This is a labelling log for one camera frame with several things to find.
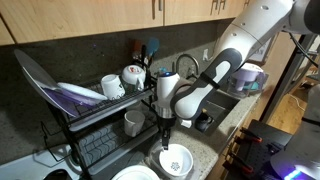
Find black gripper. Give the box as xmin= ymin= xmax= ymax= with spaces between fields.
xmin=157 ymin=116 xmax=177 ymax=151

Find white bowl with flower print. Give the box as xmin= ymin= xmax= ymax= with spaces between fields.
xmin=158 ymin=143 xmax=195 ymax=178

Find white ribbed bowl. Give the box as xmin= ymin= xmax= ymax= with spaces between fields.
xmin=120 ymin=169 xmax=155 ymax=180

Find small white oval plate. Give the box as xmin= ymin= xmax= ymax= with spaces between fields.
xmin=56 ymin=82 xmax=109 ymax=103

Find large plate in rack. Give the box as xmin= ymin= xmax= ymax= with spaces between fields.
xmin=13 ymin=49 xmax=83 ymax=118

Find plain white mug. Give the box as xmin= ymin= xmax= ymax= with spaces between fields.
xmin=100 ymin=73 xmax=126 ymax=100
xmin=123 ymin=109 xmax=146 ymax=138

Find black mug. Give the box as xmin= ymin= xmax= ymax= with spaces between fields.
xmin=194 ymin=109 xmax=215 ymax=133

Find black utensil holder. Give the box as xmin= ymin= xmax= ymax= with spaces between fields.
xmin=143 ymin=63 xmax=158 ymax=91

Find patterned grey rack mat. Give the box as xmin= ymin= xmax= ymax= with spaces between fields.
xmin=78 ymin=124 xmax=148 ymax=168

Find stainless steel sink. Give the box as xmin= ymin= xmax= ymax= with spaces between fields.
xmin=186 ymin=88 xmax=242 ymax=136

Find white mug with red print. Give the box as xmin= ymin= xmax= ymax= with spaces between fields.
xmin=120 ymin=64 xmax=147 ymax=92

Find red black clamp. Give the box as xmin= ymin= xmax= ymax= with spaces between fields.
xmin=222 ymin=153 xmax=255 ymax=175
xmin=239 ymin=127 xmax=265 ymax=145

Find metal faucet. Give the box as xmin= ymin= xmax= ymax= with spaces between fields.
xmin=174 ymin=53 xmax=201 ymax=81

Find black kitchen utensil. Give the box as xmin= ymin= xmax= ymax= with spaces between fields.
xmin=139 ymin=44 xmax=150 ymax=69

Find blue spatula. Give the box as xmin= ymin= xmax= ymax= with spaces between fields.
xmin=146 ymin=37 xmax=161 ymax=58

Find black robot cart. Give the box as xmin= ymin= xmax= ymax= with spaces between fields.
xmin=221 ymin=119 xmax=295 ymax=177

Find dark round lid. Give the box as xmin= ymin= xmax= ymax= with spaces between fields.
xmin=43 ymin=169 xmax=73 ymax=180

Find white framed sign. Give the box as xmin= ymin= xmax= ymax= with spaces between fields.
xmin=248 ymin=33 xmax=280 ymax=66

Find white flat tray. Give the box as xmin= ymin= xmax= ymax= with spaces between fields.
xmin=0 ymin=143 xmax=82 ymax=180

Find wooden upper cabinets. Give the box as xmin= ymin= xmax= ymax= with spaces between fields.
xmin=0 ymin=0 xmax=255 ymax=47

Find black wire dish rack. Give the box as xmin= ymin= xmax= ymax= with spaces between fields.
xmin=40 ymin=63 xmax=161 ymax=180

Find white wall outlet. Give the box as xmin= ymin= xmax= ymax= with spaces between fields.
xmin=201 ymin=48 xmax=210 ymax=62

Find black metal stand post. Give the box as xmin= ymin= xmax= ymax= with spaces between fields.
xmin=259 ymin=33 xmax=319 ymax=124

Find white floor cable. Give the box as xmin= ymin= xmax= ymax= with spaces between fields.
xmin=287 ymin=93 xmax=308 ymax=113

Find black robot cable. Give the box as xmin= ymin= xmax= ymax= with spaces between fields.
xmin=288 ymin=31 xmax=320 ymax=68

